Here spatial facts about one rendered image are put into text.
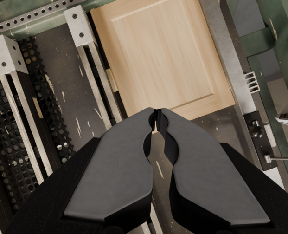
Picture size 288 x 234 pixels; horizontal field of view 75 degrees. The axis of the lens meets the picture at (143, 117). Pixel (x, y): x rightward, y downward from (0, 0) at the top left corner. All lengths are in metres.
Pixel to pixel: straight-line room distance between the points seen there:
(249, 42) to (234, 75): 0.18
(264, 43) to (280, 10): 0.11
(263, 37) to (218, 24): 0.21
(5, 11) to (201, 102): 0.74
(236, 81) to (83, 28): 0.54
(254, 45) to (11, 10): 0.88
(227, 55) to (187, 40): 0.15
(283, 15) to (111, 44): 0.59
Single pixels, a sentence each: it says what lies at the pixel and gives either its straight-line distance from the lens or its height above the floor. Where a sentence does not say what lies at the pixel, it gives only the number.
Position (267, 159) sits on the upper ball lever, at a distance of 0.76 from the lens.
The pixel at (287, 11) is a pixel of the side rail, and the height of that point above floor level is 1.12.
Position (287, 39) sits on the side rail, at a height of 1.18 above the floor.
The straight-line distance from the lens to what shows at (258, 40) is 0.88.
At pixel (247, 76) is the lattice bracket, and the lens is 0.78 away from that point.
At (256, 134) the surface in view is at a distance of 0.61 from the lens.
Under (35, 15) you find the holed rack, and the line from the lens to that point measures 0.81.
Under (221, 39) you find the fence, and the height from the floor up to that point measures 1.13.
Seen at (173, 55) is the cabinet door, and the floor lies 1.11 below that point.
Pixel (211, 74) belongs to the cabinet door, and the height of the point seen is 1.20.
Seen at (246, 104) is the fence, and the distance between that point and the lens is 0.73.
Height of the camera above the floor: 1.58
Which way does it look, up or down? 30 degrees down
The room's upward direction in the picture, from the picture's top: 161 degrees clockwise
